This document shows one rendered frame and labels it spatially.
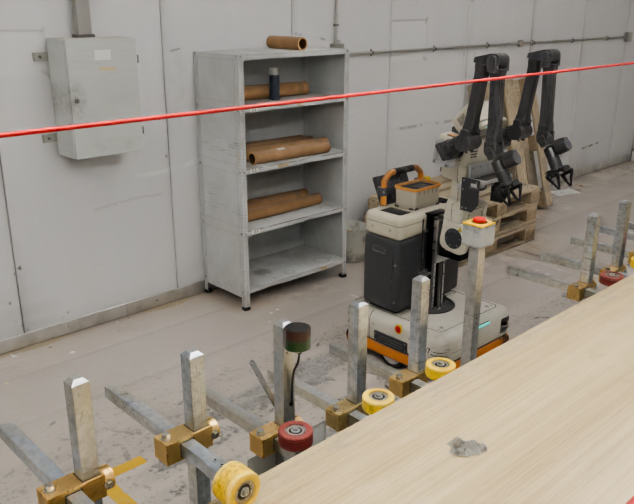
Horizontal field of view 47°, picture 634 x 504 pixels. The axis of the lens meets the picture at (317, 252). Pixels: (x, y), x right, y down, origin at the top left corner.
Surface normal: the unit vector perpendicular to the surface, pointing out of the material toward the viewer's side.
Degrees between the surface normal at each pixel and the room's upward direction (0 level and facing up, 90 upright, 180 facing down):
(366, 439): 0
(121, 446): 0
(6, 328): 90
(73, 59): 90
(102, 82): 90
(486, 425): 0
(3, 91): 90
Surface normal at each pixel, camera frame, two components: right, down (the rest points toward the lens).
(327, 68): -0.72, 0.22
